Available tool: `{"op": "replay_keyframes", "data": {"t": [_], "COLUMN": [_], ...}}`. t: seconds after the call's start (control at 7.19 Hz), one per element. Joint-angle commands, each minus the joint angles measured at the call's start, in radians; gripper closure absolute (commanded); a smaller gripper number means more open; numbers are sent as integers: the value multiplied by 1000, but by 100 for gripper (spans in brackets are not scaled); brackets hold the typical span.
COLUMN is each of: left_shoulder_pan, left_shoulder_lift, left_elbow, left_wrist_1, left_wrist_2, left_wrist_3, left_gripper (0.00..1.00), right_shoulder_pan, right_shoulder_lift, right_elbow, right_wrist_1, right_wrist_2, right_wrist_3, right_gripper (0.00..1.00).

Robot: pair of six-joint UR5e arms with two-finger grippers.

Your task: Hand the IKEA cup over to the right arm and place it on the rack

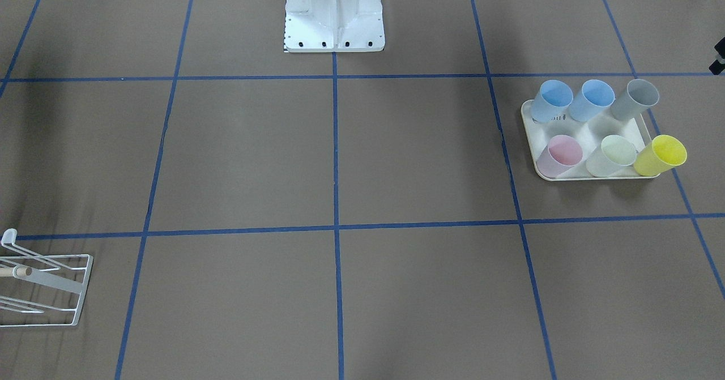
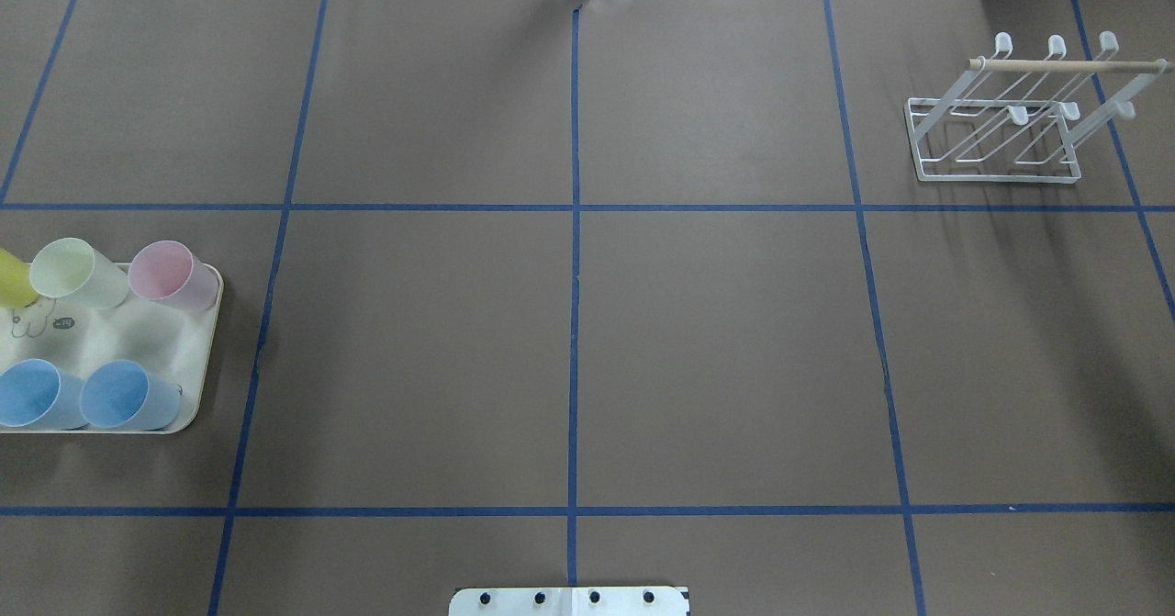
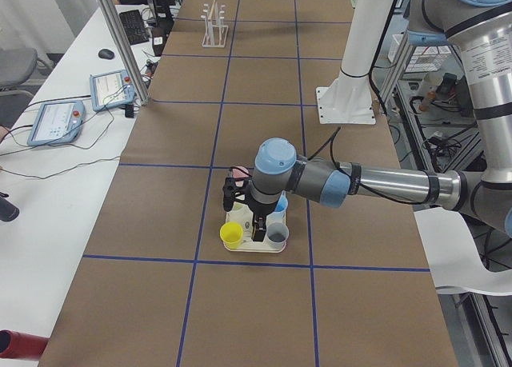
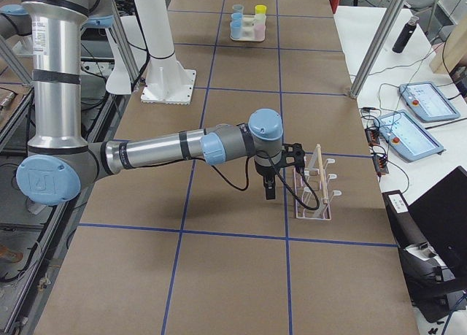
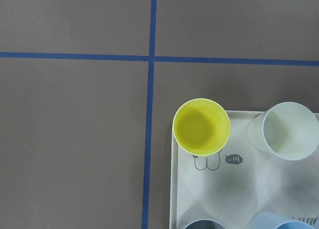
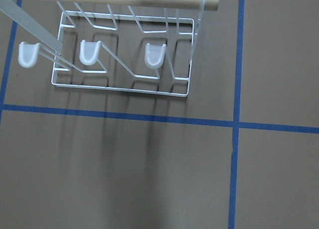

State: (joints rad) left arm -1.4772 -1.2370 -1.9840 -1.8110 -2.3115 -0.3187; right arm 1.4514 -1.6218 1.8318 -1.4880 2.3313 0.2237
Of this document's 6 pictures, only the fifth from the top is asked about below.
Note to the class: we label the yellow plastic cup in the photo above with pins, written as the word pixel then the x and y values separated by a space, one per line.
pixel 201 127

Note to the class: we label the grey plastic cup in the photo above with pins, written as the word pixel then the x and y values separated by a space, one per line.
pixel 204 224

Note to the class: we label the pale green plastic cup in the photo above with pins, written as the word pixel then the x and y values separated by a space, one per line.
pixel 288 130

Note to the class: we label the light blue plastic cup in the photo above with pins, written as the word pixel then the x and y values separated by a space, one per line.
pixel 269 220

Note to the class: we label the cream serving tray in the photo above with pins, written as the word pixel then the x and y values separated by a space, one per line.
pixel 240 181

